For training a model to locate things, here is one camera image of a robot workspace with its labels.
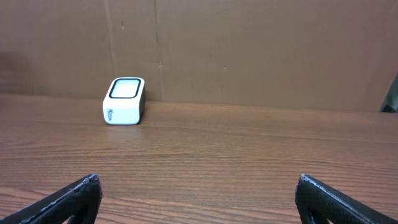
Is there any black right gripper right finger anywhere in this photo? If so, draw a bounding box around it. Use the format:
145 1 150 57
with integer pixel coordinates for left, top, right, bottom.
295 174 397 224

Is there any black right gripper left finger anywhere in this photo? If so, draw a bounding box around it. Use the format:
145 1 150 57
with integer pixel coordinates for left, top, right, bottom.
1 174 103 224

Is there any white barcode scanner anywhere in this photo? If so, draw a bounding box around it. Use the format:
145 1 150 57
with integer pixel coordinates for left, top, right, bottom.
102 77 146 125

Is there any dark object at right edge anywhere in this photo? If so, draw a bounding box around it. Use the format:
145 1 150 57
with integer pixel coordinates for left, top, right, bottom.
380 75 397 113

